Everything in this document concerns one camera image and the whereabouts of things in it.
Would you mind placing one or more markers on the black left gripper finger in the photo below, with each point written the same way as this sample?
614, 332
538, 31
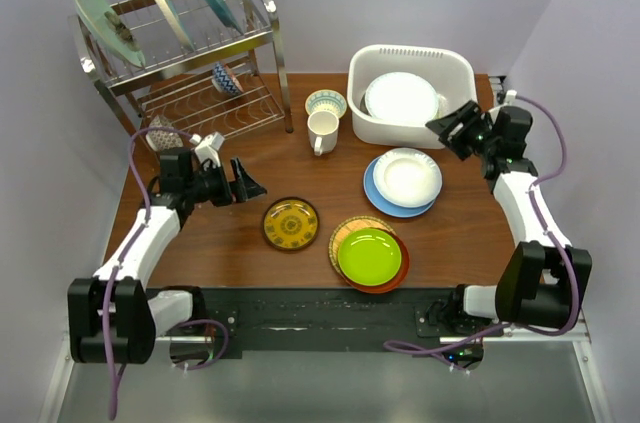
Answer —
244, 190
240, 173

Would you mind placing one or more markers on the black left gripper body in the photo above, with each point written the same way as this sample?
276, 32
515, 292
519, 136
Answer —
210, 186

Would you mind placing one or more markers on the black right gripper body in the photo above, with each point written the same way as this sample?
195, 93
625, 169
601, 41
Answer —
483, 143

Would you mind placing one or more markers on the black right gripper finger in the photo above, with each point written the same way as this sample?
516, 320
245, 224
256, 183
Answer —
458, 119
456, 141

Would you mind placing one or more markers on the white fluted bottom plate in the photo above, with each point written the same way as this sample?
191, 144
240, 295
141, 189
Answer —
401, 98

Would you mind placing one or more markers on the white paper plate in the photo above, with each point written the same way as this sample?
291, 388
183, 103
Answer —
407, 177

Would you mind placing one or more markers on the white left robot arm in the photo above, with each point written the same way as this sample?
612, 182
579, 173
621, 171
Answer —
111, 317

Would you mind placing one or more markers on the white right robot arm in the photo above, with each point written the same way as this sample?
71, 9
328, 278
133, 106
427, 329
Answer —
544, 282

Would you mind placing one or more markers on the yellow patterned small plate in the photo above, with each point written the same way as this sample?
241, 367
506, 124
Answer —
290, 224

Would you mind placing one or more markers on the steel dish rack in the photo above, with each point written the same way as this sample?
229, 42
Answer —
189, 100

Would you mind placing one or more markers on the cream ceramic mug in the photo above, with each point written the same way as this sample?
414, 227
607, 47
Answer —
323, 126

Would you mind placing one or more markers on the blue zigzag bowl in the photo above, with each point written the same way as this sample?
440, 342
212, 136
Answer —
224, 80

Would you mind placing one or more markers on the blue plate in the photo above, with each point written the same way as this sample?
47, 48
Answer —
382, 204

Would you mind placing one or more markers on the yellow woven rim plate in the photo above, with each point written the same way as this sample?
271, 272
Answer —
349, 226

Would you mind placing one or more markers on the teal patterned small bowl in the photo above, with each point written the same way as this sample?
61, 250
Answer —
326, 100

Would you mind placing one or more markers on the red plate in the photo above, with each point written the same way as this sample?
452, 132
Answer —
392, 284

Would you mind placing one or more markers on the green floral racked plate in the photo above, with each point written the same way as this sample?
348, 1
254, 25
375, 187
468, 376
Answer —
109, 30

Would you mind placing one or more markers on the cream rimmed racked plate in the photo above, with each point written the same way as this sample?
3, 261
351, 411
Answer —
171, 16

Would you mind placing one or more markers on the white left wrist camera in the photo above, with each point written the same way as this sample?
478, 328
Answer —
207, 148

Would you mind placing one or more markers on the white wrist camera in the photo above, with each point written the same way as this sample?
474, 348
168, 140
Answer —
207, 148
505, 97

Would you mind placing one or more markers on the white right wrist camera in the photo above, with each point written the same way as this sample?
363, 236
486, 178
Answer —
505, 97

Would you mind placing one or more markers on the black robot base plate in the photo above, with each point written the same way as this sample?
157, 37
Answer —
334, 319

